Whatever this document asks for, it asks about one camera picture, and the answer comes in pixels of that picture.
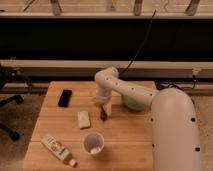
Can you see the white rectangular block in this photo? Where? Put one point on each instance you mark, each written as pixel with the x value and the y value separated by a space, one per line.
pixel 84 119

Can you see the white labelled bottle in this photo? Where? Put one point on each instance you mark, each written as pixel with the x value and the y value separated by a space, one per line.
pixel 58 150

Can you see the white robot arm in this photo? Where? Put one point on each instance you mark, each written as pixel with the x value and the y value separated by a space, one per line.
pixel 175 134

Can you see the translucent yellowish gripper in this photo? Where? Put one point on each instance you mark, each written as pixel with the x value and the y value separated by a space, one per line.
pixel 107 107

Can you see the black phone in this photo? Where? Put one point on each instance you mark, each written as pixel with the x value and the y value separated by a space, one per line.
pixel 65 98

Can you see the green bowl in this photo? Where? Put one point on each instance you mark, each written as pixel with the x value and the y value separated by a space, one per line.
pixel 131 104

